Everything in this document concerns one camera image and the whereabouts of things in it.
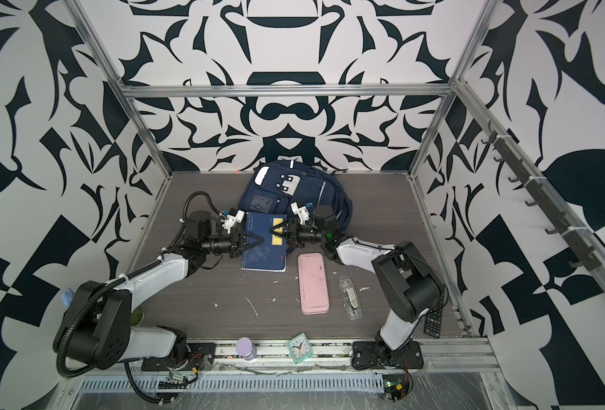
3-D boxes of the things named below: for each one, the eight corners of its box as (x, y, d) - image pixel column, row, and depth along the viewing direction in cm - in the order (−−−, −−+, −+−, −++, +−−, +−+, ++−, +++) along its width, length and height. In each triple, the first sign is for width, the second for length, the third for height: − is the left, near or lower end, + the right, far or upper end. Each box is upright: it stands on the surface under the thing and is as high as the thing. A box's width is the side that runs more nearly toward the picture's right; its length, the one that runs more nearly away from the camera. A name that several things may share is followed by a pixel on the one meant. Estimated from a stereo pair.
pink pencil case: (301, 315, 83) (301, 313, 81) (297, 256, 96) (297, 253, 94) (330, 313, 83) (331, 311, 81) (322, 255, 96) (323, 251, 94)
